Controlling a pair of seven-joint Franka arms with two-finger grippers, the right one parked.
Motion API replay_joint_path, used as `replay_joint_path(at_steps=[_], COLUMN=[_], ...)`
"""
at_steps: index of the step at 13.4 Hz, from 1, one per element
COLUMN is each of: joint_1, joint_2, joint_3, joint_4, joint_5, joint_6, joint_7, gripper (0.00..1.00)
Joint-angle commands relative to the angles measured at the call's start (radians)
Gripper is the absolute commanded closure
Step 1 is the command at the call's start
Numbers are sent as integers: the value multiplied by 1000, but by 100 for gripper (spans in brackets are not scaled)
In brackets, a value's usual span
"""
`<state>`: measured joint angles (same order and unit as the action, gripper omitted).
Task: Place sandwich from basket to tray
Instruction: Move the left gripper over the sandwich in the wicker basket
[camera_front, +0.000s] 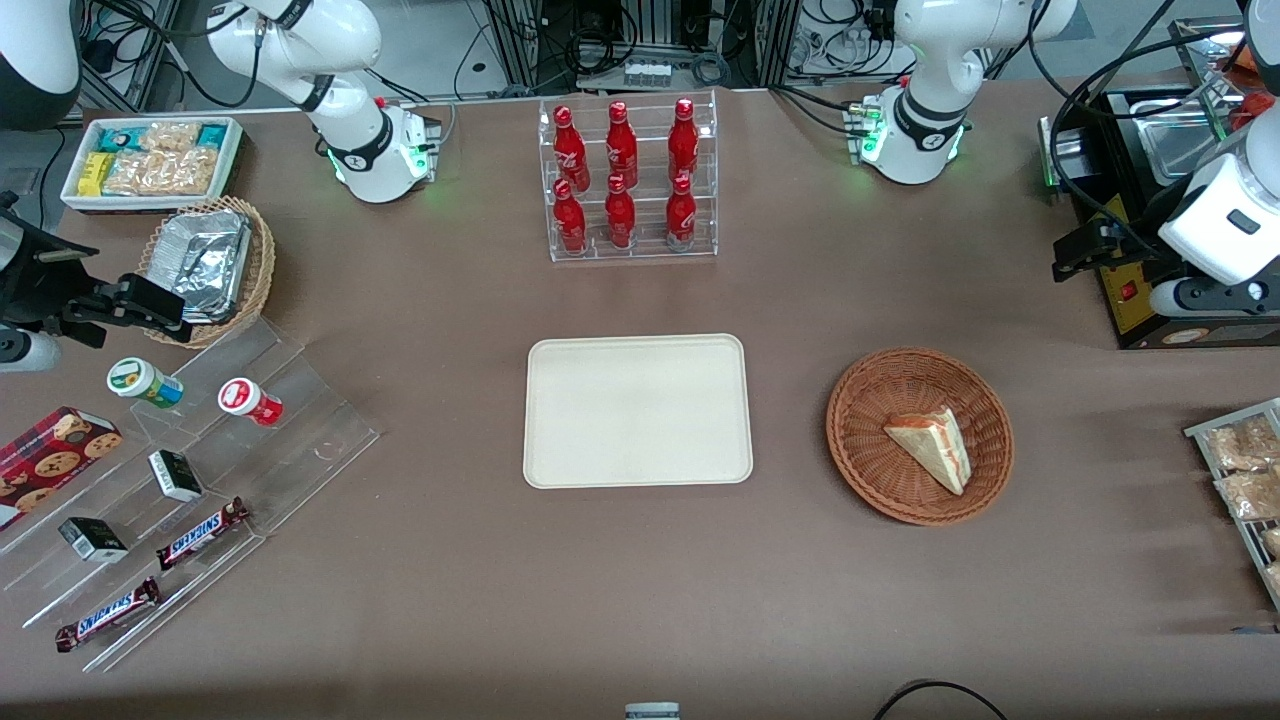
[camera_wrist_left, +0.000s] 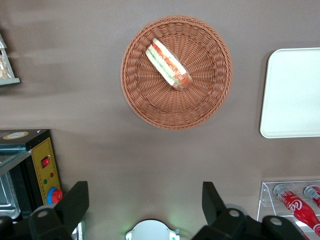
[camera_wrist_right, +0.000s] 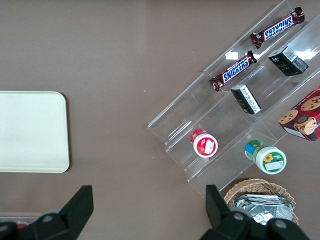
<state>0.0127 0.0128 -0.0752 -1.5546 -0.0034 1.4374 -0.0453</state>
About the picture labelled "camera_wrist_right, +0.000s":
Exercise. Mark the red cola bottle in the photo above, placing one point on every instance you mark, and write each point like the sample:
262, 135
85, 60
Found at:
19, 226

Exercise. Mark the cream rectangular plastic tray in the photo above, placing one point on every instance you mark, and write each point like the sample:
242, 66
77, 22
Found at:
32, 130

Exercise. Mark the clear acrylic stepped display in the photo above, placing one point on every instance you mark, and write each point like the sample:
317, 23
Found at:
180, 112

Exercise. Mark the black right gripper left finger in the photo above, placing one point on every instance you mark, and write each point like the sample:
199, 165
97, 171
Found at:
75, 212

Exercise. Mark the red lidded snack cup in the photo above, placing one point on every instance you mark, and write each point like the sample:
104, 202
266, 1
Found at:
203, 145

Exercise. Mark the clear acrylic bottle rack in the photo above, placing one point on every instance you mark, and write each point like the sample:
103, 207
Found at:
10, 218

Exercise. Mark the green lidded snack cup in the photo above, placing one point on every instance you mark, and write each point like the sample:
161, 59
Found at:
268, 158

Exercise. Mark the silver foil packet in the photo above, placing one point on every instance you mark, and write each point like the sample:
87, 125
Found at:
265, 211
257, 196

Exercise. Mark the dark green small box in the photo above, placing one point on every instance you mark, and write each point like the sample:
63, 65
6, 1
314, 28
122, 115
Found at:
246, 100
287, 61

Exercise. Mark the Snickers chocolate bar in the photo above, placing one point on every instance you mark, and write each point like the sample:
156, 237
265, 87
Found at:
277, 27
233, 71

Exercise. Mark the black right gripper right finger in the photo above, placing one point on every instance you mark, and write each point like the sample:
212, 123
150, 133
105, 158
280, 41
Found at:
220, 215

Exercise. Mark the red chocolate chip cookie box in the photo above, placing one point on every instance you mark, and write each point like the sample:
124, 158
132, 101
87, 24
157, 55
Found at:
303, 117

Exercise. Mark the light wicker basket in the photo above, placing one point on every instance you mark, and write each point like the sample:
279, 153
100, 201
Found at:
250, 185

